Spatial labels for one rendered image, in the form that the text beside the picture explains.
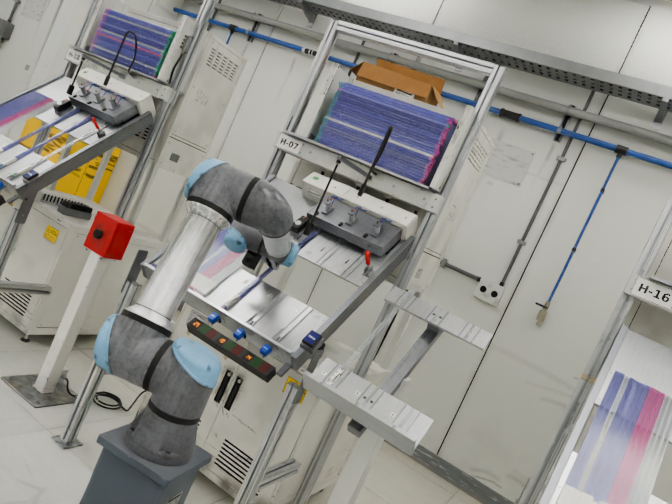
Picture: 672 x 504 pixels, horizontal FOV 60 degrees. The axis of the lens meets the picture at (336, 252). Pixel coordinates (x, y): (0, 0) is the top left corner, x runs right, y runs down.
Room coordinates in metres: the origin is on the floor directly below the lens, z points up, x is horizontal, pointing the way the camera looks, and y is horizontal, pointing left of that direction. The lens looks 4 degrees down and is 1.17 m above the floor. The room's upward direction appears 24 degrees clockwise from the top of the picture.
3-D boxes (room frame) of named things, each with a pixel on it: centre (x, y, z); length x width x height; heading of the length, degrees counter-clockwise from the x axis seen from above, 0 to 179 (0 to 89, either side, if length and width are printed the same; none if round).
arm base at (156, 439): (1.23, 0.18, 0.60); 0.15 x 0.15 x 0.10
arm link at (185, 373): (1.23, 0.18, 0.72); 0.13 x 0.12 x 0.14; 87
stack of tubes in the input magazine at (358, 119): (2.31, 0.01, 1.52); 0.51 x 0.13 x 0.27; 64
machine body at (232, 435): (2.44, 0.02, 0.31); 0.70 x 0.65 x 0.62; 64
